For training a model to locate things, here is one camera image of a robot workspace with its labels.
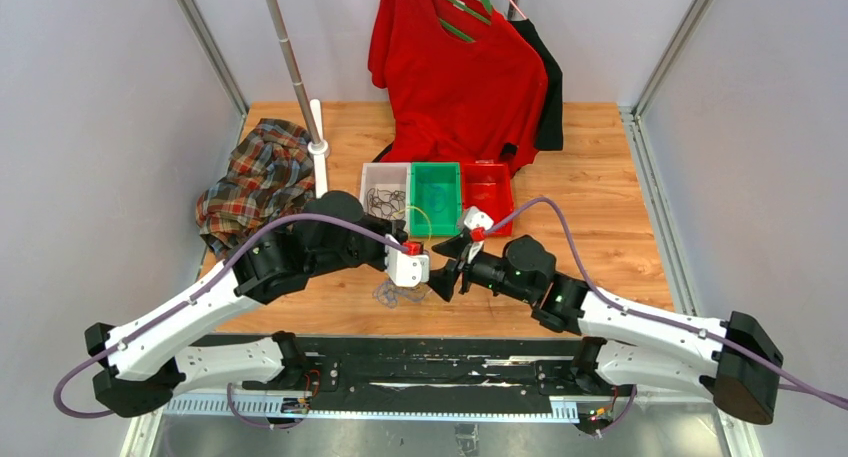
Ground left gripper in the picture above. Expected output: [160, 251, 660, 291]
[311, 212, 409, 278]

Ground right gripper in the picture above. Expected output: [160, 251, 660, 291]
[428, 234, 534, 304]

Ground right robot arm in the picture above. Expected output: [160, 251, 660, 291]
[429, 232, 783, 425]

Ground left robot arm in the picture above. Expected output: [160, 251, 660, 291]
[85, 191, 430, 417]

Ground white plastic bin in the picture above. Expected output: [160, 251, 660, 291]
[359, 163, 411, 222]

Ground green plastic bin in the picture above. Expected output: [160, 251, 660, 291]
[409, 162, 462, 237]

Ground red plastic bin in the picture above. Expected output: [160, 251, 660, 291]
[460, 163, 514, 223]

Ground plaid flannel shirt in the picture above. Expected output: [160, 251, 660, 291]
[195, 119, 316, 258]

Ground black garment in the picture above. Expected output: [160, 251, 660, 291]
[510, 19, 564, 152]

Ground red t-shirt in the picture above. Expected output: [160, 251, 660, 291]
[367, 0, 547, 173]

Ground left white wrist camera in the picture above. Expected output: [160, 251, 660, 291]
[385, 241, 430, 288]

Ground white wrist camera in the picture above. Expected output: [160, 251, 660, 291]
[385, 241, 430, 288]
[459, 206, 494, 264]

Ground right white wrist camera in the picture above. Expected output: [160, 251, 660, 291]
[459, 206, 494, 264]

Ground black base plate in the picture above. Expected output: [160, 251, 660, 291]
[192, 335, 639, 416]

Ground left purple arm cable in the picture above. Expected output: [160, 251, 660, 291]
[52, 214, 412, 431]

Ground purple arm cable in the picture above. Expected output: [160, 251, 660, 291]
[483, 196, 848, 435]
[52, 214, 412, 431]

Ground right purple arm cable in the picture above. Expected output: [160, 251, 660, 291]
[483, 196, 848, 435]

